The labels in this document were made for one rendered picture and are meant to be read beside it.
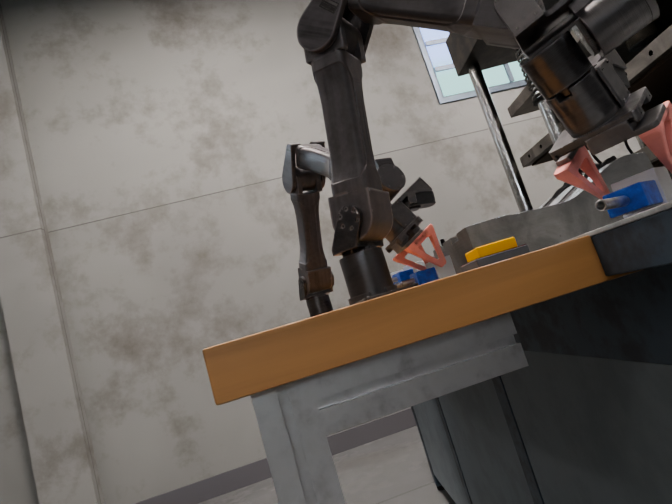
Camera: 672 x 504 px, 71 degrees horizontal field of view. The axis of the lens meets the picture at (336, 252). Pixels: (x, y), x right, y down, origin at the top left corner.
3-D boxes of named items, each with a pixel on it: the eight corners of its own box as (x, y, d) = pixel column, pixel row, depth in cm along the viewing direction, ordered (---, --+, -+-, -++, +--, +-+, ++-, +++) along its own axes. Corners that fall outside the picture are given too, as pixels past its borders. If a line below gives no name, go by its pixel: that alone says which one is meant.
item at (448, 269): (395, 301, 88) (386, 273, 89) (389, 303, 93) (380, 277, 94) (459, 281, 90) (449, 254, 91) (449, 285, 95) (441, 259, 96)
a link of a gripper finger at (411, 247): (446, 257, 94) (412, 224, 95) (460, 250, 87) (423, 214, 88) (424, 281, 93) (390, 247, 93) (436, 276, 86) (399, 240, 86)
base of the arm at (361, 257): (368, 257, 77) (327, 268, 75) (401, 227, 57) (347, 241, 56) (382, 304, 76) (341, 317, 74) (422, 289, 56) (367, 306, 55)
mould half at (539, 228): (481, 274, 84) (457, 203, 86) (444, 287, 110) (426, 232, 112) (734, 198, 88) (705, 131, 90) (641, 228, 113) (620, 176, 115)
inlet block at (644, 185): (634, 221, 47) (614, 171, 48) (587, 237, 51) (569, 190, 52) (684, 208, 55) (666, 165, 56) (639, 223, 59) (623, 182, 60)
